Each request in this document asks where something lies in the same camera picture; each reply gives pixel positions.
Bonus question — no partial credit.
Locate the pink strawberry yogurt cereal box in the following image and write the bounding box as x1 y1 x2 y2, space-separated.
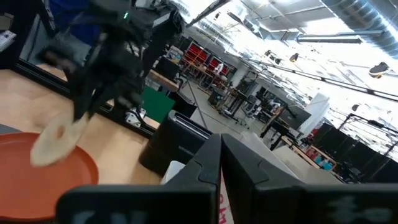
216 169 234 224

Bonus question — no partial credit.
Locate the green board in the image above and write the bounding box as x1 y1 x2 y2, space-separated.
141 85 177 124

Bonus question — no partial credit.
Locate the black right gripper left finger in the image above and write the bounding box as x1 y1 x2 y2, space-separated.
55 133 222 224

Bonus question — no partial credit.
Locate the grey woven round placemat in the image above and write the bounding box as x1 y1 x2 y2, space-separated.
0 123 22 136

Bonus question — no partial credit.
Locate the red shelf unit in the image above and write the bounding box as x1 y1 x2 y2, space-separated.
182 42 234 79

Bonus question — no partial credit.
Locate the silver air duct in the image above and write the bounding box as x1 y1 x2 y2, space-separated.
296 33 364 45

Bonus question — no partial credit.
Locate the white metal bracket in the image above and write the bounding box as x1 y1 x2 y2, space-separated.
125 106 147 129

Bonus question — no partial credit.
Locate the orange plate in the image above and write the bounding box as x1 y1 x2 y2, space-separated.
0 132 100 223

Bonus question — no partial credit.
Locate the pale round bagel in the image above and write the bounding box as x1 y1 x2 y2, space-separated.
29 111 90 167

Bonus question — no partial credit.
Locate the black toaster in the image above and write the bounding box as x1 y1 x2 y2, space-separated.
138 110 216 175

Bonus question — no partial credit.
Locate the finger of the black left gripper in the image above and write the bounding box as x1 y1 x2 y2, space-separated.
70 70 96 123
87 83 110 121

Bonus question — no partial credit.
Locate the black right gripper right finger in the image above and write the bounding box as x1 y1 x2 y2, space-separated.
221 133 398 224

